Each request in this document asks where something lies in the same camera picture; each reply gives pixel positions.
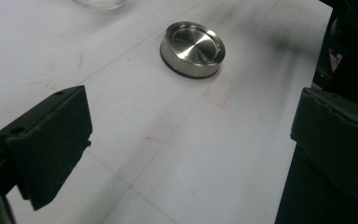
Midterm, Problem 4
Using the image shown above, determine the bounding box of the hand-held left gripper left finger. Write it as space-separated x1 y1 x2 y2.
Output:
0 85 93 211

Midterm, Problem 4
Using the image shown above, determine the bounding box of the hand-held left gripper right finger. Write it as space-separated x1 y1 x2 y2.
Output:
290 87 358 200

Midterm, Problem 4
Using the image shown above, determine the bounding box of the clear glass jar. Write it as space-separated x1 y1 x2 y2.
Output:
71 0 127 10

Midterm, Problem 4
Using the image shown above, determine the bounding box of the white table mat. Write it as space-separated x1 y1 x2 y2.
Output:
0 0 334 224

